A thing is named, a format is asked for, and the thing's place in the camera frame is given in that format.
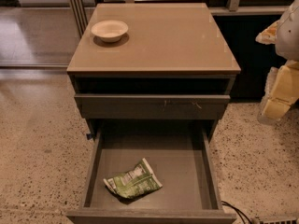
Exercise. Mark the white bowl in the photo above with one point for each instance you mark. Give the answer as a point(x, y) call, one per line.
point(110, 31)

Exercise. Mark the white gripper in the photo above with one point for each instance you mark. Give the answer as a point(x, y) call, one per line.
point(289, 36)

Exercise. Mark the grey drawer cabinet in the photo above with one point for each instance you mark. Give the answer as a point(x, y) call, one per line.
point(169, 49)

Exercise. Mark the open grey middle drawer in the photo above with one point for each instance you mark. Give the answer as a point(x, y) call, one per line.
point(178, 153)

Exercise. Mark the green jalapeno chip bag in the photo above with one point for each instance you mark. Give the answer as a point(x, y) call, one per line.
point(134, 183)

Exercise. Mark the closed grey top drawer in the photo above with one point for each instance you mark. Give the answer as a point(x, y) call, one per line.
point(139, 106)

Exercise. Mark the floor vent grille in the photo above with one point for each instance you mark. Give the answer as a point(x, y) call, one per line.
point(275, 220)

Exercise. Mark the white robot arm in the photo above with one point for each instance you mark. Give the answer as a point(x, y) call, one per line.
point(287, 41)

